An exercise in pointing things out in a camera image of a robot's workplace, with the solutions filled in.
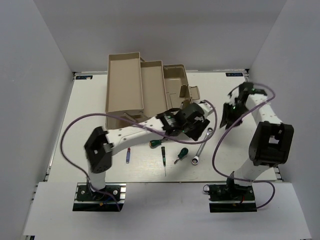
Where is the stubby green handled screwdriver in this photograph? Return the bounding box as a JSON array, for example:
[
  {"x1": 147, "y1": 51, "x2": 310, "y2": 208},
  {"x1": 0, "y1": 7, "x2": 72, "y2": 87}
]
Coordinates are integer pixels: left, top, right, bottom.
[{"x1": 174, "y1": 147, "x2": 189, "y2": 165}]

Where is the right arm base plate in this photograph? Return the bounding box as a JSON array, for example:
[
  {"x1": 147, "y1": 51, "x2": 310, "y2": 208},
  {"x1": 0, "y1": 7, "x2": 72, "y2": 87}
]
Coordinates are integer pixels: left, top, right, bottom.
[{"x1": 203, "y1": 178, "x2": 257, "y2": 213}]

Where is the blue handled long screwdriver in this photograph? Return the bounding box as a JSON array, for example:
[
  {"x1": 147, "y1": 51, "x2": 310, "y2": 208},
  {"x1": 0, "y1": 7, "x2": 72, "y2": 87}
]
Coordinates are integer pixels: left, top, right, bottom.
[{"x1": 125, "y1": 147, "x2": 131, "y2": 164}]

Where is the slim black green precision screwdriver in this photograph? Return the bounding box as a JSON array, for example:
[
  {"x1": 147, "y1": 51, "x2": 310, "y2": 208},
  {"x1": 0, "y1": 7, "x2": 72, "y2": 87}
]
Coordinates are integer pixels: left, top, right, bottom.
[{"x1": 161, "y1": 146, "x2": 167, "y2": 177}]

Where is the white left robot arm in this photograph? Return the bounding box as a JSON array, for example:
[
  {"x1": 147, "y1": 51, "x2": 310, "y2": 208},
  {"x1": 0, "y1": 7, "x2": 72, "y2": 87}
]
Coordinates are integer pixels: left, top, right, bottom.
[{"x1": 84, "y1": 101, "x2": 214, "y2": 200}]

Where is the beige plastic toolbox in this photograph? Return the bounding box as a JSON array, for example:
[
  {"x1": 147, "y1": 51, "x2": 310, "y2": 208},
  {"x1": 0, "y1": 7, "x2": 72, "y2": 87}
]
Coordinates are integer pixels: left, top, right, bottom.
[{"x1": 105, "y1": 52, "x2": 200, "y2": 130}]

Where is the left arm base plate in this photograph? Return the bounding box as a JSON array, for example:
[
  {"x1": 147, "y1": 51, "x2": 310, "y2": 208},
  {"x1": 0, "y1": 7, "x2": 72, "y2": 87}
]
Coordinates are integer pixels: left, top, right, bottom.
[{"x1": 72, "y1": 183, "x2": 127, "y2": 212}]

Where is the stubby green orange-capped screwdriver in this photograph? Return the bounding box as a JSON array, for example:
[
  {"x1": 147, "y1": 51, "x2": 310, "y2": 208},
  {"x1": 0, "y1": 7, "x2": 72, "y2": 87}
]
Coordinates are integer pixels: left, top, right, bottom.
[{"x1": 149, "y1": 137, "x2": 168, "y2": 149}]

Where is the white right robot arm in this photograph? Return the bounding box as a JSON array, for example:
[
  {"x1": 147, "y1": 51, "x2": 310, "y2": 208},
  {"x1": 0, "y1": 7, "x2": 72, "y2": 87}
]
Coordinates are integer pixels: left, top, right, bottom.
[{"x1": 219, "y1": 82, "x2": 294, "y2": 200}]

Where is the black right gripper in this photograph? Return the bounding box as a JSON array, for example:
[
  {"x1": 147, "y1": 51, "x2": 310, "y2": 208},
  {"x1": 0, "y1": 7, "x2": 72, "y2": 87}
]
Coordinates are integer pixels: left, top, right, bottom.
[{"x1": 219, "y1": 101, "x2": 250, "y2": 129}]

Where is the large ratchet wrench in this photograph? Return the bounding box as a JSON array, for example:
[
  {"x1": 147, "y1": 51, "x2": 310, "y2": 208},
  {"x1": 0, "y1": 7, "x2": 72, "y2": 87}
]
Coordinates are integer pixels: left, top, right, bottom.
[{"x1": 191, "y1": 127, "x2": 214, "y2": 166}]

